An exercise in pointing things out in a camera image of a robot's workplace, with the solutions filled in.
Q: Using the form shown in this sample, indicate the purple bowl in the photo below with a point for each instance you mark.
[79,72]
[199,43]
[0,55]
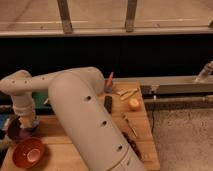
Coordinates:
[16,133]

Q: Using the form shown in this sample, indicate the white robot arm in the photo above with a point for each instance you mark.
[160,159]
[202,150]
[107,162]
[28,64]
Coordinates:
[73,95]

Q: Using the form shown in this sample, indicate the red orange bowl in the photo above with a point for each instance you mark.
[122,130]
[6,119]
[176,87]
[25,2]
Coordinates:
[28,153]

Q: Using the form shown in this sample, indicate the orange carrot toy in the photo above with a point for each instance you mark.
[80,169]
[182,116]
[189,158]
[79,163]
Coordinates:
[109,83]

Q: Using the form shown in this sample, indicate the black rectangular block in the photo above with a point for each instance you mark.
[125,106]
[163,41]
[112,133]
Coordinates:
[108,103]

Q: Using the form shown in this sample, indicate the pale yellow fries toy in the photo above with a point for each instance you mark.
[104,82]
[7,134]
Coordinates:
[125,94]

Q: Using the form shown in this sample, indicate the green board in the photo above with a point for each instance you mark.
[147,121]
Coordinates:
[41,100]

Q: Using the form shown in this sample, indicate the right metal support leg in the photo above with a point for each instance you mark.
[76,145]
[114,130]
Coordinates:
[130,15]

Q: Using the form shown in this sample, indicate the metal support leg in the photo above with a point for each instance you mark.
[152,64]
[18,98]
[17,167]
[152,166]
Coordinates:
[65,16]
[130,15]

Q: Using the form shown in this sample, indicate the left metal support leg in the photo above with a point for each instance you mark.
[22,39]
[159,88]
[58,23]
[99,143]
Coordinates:
[65,16]

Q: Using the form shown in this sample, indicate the grey metal rail beam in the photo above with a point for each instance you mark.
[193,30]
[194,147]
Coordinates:
[175,85]

